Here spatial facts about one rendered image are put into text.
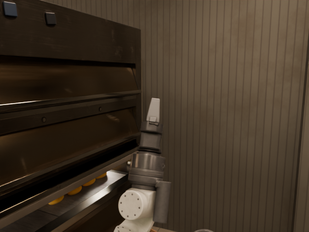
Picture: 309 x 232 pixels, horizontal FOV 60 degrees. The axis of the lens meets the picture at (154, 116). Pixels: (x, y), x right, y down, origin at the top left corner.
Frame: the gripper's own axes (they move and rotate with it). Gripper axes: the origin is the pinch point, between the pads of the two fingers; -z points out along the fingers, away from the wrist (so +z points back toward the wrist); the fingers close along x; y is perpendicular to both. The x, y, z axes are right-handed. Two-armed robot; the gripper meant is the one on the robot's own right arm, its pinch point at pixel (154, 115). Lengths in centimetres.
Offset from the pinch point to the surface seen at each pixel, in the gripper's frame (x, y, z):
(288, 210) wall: -206, -137, 28
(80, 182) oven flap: -38, 26, 22
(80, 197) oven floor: -78, 35, 31
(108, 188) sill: -88, 23, 25
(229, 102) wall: -189, -67, -68
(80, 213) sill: -65, 30, 37
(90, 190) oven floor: -86, 32, 28
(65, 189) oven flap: -31.3, 29.3, 24.6
